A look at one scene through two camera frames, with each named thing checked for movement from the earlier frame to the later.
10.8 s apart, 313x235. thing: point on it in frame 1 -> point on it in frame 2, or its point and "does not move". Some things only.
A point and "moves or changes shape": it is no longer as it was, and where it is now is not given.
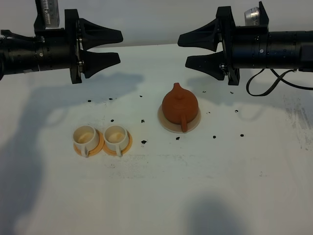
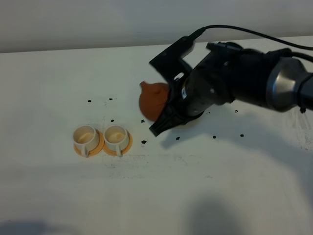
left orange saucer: [96, 151] does not move
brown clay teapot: [180, 106] moves or changes shape
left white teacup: [87, 137] does not move
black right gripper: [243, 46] -> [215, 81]
